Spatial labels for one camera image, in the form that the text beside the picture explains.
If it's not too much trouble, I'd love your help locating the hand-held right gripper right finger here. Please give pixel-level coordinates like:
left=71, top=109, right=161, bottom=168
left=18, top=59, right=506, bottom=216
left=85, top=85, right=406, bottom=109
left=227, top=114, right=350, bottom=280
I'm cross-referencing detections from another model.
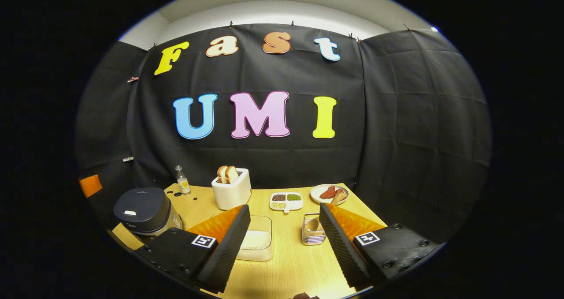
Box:
left=319, top=203, right=443, bottom=291

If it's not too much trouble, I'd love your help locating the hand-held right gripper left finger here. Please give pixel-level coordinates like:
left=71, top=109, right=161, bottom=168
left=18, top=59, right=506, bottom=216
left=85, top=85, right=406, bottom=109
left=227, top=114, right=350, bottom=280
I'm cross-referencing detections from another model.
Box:
left=134, top=204, right=251, bottom=293

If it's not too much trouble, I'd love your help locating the white rice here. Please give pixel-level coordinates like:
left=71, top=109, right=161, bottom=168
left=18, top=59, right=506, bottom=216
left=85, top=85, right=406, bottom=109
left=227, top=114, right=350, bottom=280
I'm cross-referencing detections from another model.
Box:
left=240, top=231, right=270, bottom=250

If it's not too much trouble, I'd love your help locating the clear plastic rice container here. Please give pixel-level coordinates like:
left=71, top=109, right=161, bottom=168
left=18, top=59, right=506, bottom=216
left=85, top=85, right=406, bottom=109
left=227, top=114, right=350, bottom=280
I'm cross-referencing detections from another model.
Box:
left=211, top=213, right=273, bottom=262

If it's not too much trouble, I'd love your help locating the metal wire chopstick holder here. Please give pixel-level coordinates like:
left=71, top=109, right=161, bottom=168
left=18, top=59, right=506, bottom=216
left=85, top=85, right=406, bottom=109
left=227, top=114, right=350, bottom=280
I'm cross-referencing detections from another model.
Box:
left=302, top=213, right=327, bottom=246

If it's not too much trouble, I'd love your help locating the dark grey rice cooker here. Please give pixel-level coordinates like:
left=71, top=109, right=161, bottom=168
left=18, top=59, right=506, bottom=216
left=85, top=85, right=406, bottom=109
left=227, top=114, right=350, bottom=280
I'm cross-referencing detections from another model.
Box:
left=113, top=187, right=183, bottom=237

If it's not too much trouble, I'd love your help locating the white toaster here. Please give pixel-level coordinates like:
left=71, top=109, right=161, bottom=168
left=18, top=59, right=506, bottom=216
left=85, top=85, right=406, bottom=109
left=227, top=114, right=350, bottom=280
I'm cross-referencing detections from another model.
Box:
left=211, top=168, right=252, bottom=211

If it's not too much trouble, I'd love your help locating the white round plate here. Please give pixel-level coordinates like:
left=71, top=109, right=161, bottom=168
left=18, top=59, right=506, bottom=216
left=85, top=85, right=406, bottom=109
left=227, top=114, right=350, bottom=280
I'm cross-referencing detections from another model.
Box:
left=310, top=184, right=349, bottom=206

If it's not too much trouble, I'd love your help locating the white divided grain dish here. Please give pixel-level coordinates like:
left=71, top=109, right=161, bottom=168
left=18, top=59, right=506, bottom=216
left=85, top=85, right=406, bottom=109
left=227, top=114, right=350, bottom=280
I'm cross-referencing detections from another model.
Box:
left=269, top=192, right=304, bottom=214

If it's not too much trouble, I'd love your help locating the glass bottle with yellow label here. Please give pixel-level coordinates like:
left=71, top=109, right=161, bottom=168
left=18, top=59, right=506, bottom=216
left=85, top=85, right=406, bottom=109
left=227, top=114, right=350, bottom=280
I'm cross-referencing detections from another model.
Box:
left=175, top=165, right=191, bottom=195

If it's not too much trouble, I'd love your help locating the black backdrop cloth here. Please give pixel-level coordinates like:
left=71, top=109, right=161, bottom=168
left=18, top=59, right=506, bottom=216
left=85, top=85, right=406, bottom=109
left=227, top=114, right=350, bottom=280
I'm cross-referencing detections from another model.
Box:
left=76, top=23, right=492, bottom=247

